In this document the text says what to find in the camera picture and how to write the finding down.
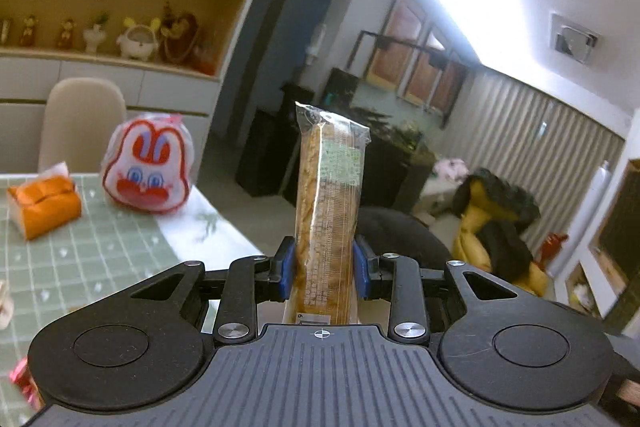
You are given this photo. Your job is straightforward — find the white red rabbit face bag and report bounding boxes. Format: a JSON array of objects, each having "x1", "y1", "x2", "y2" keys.
[{"x1": 101, "y1": 111, "x2": 195, "y2": 215}]

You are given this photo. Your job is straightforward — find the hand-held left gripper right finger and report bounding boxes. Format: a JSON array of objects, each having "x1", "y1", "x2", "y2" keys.
[{"x1": 352, "y1": 237, "x2": 521, "y2": 344}]

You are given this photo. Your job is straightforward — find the clear biscuit packet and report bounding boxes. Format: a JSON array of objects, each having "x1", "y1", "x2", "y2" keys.
[{"x1": 294, "y1": 101, "x2": 371, "y2": 326}]

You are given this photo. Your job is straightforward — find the beige chair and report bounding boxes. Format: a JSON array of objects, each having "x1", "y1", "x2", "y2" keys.
[{"x1": 39, "y1": 78, "x2": 128, "y2": 174}]

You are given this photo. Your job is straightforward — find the white rabbit pot figurine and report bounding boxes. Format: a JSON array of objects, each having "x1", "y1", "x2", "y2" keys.
[{"x1": 116, "y1": 17, "x2": 162, "y2": 60}]

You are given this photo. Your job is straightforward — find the red toy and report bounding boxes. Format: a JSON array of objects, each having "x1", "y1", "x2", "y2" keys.
[{"x1": 539, "y1": 233, "x2": 570, "y2": 264}]

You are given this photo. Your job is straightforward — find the small brown figurine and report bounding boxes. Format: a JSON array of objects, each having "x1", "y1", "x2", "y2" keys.
[
  {"x1": 19, "y1": 14, "x2": 39, "y2": 48},
  {"x1": 56, "y1": 18, "x2": 76, "y2": 50}
]

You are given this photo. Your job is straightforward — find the yellow coat with fur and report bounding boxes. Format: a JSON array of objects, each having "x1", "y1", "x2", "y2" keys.
[{"x1": 452, "y1": 168, "x2": 552, "y2": 299}]

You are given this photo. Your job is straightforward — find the orange tissue pack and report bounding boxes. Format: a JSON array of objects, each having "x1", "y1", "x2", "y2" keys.
[{"x1": 7, "y1": 162, "x2": 83, "y2": 241}]

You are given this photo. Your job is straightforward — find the black cabinet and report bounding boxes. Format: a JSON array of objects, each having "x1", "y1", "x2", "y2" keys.
[{"x1": 235, "y1": 84, "x2": 432, "y2": 214}]

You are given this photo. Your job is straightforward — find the red shiny wrapper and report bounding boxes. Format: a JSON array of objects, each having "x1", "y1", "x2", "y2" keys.
[{"x1": 9, "y1": 357, "x2": 44, "y2": 411}]

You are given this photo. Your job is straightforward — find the beige striped curtain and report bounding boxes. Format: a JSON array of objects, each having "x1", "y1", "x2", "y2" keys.
[{"x1": 440, "y1": 67, "x2": 627, "y2": 280}]

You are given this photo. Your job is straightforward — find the pink flower bunch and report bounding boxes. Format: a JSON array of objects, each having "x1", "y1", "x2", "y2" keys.
[{"x1": 433, "y1": 158, "x2": 469, "y2": 184}]

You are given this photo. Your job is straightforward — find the green checked tablecloth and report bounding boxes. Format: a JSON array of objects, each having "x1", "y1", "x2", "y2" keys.
[{"x1": 0, "y1": 172, "x2": 266, "y2": 427}]

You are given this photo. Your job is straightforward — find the fish tank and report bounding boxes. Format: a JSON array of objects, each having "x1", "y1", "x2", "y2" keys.
[{"x1": 327, "y1": 68, "x2": 437, "y2": 160}]

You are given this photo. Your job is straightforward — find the white wall dispenser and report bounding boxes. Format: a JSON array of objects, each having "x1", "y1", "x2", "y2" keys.
[{"x1": 305, "y1": 24, "x2": 326, "y2": 64}]

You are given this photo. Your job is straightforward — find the small white flower pot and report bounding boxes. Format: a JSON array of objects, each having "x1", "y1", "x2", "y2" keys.
[{"x1": 82, "y1": 13, "x2": 110, "y2": 54}]

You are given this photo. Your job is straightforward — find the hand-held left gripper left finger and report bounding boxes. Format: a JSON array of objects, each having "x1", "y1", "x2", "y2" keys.
[{"x1": 130, "y1": 236, "x2": 297, "y2": 344}]

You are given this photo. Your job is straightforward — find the orange framed wall pictures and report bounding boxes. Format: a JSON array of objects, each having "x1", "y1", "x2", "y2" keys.
[{"x1": 367, "y1": 0, "x2": 467, "y2": 116}]

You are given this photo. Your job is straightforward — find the grey wall box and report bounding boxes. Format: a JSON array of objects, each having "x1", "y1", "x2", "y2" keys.
[{"x1": 550, "y1": 13, "x2": 599, "y2": 64}]

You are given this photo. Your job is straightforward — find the wooden side cabinet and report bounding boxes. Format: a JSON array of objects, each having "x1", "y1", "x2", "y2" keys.
[{"x1": 565, "y1": 157, "x2": 640, "y2": 339}]

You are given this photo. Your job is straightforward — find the brown plush figure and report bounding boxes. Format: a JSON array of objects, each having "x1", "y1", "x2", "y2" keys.
[{"x1": 159, "y1": 4, "x2": 204, "y2": 66}]

